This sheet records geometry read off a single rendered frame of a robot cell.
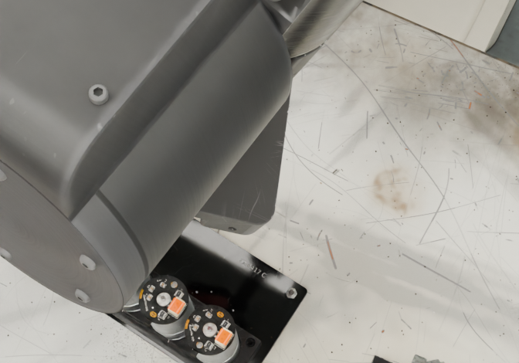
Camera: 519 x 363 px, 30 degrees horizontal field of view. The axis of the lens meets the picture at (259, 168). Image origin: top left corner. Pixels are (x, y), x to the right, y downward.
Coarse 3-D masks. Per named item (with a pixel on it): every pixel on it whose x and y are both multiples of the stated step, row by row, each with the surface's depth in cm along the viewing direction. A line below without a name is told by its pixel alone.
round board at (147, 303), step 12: (156, 276) 49; (168, 276) 49; (144, 288) 49; (156, 288) 48; (168, 288) 48; (180, 288) 48; (144, 300) 48; (144, 312) 48; (156, 312) 48; (168, 312) 48
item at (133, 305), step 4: (148, 276) 51; (144, 280) 50; (148, 280) 51; (140, 288) 50; (136, 292) 49; (140, 292) 50; (132, 296) 50; (136, 296) 50; (132, 300) 50; (136, 300) 51; (128, 304) 51; (132, 304) 51; (136, 304) 51; (124, 308) 52; (128, 308) 52; (132, 308) 52; (136, 308) 52
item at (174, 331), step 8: (160, 296) 48; (168, 296) 48; (160, 304) 48; (168, 304) 48; (192, 304) 51; (184, 320) 49; (160, 328) 49; (168, 328) 49; (176, 328) 50; (184, 328) 50; (168, 336) 51; (176, 336) 51; (184, 336) 52
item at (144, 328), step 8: (120, 312) 48; (128, 320) 48; (136, 320) 48; (136, 328) 48; (144, 328) 48; (152, 336) 48; (160, 336) 48; (160, 344) 47; (168, 344) 47; (176, 344) 47; (176, 352) 47; (184, 352) 47; (192, 352) 47; (184, 360) 47; (192, 360) 47
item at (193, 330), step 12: (192, 312) 48; (204, 312) 48; (216, 312) 48; (228, 312) 48; (192, 324) 48; (204, 324) 48; (216, 324) 48; (228, 324) 48; (192, 336) 48; (204, 336) 48; (192, 348) 47; (204, 348) 47; (216, 348) 47
